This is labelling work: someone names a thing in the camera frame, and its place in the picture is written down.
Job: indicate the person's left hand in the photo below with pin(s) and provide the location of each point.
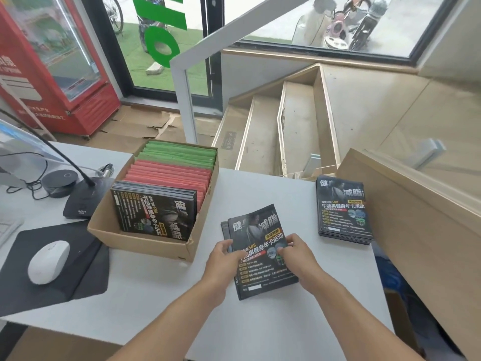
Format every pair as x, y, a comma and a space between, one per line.
220, 268

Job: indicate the person's right hand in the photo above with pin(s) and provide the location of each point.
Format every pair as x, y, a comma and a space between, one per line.
302, 263

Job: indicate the person's left thumb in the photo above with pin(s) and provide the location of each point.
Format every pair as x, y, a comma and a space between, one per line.
236, 260

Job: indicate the person's right thumb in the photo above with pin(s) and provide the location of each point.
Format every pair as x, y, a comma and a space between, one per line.
284, 254

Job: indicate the bundle of black flyers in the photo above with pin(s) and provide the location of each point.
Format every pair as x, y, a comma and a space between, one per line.
259, 236

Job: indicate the person's right forearm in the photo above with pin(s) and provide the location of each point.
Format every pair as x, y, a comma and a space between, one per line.
360, 323

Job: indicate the person's left forearm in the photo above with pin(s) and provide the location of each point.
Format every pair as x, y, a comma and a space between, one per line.
169, 327

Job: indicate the stack of black flyers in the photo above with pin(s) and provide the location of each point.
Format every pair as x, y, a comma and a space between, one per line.
342, 206

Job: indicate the brown cardboard box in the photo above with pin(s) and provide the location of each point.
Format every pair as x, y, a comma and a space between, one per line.
150, 246

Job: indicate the boxed row of black flyers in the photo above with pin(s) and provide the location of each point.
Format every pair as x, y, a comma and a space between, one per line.
154, 210

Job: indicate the row of red flyers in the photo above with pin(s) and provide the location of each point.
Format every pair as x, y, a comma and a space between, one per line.
173, 175

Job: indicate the row of green flyers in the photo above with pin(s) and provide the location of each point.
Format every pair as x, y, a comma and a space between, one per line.
180, 154

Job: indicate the wooden staircase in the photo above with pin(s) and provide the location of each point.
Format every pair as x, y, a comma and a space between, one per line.
297, 124

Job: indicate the wooden counter partition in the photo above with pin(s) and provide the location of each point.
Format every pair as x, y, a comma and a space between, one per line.
413, 221

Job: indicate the black mouse pad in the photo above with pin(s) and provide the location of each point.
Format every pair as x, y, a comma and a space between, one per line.
84, 274

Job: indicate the silver metal plug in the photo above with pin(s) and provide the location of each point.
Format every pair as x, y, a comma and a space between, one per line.
106, 170

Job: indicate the flattened cardboard sheets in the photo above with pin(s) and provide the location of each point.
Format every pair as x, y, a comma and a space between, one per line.
139, 125

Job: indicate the black gooseneck desk microphone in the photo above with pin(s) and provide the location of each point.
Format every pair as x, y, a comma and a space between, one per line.
80, 202

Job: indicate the white stair railing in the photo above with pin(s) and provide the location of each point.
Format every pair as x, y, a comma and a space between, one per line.
186, 90

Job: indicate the white computer mouse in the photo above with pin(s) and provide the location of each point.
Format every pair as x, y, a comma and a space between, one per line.
49, 261

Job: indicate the round black puck device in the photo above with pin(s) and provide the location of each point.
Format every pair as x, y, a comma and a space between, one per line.
59, 182

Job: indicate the white stone block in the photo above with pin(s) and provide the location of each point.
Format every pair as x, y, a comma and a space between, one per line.
154, 69

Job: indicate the white keyboard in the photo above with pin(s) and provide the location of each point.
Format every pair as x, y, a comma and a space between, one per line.
7, 230

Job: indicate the pink scooter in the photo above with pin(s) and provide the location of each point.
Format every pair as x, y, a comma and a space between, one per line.
340, 28

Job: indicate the white scooter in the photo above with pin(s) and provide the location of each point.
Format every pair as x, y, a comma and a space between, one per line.
313, 22

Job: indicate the silver computer monitor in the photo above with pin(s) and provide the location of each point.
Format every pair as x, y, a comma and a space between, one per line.
22, 146

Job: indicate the black scooter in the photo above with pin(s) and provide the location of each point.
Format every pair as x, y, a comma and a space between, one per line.
366, 26

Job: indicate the dark scooter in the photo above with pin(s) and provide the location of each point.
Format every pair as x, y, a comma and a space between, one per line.
148, 26

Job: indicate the red drinks cooler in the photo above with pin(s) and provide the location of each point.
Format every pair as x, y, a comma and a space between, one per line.
45, 63

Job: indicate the bicycle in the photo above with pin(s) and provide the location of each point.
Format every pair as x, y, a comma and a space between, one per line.
112, 13

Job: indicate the black window frame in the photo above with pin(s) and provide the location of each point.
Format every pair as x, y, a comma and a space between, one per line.
330, 52

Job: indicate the black door frame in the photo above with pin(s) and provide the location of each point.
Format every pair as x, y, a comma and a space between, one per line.
120, 63

